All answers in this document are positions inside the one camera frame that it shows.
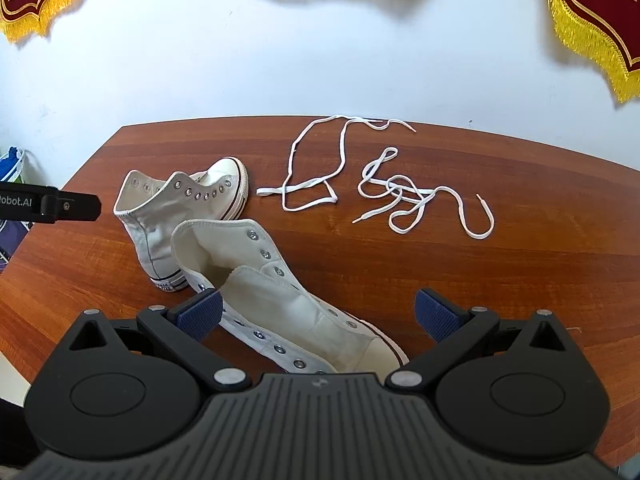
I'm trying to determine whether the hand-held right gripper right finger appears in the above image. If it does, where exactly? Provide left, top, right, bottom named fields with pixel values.
left=386, top=289, right=581, bottom=391

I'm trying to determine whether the dark fabric bag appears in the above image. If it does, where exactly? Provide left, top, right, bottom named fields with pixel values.
left=0, top=220, right=32, bottom=273

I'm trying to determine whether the white shoelace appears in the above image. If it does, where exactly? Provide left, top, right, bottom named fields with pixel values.
left=256, top=115, right=417, bottom=212
left=352, top=147, right=496, bottom=239

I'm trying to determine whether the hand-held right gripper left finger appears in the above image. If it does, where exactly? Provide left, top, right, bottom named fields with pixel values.
left=52, top=289, right=253, bottom=394

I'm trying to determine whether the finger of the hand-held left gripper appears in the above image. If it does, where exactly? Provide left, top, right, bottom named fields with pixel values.
left=41, top=186, right=104, bottom=224

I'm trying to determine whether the white high-top canvas shoe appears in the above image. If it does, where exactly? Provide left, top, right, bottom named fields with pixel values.
left=170, top=218, right=411, bottom=376
left=114, top=157, right=249, bottom=293

